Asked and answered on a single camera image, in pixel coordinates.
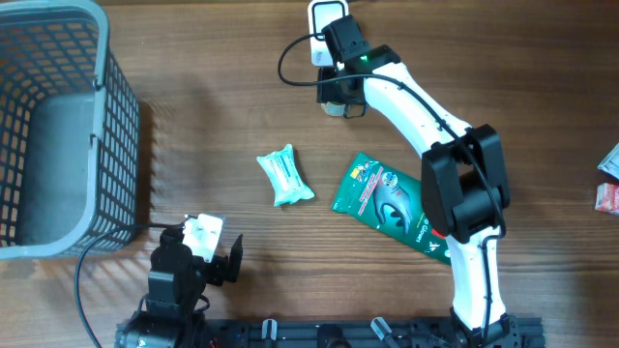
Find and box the green lid jar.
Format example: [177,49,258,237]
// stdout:
[320,101,345,117]

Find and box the light green tissue packet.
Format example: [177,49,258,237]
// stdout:
[256,144,315,207]

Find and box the green 3M gloves packet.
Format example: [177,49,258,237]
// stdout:
[331,153,451,265]

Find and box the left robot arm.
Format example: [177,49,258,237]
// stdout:
[114,227,243,348]

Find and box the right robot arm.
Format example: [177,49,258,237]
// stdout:
[309,15,511,347]

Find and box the white barcode scanner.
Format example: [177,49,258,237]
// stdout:
[308,0,349,68]

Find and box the grey plastic shopping basket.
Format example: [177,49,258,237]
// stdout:
[1,1,140,260]

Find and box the red small box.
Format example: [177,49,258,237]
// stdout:
[595,183,619,216]

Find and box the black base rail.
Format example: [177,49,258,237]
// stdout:
[114,316,546,348]

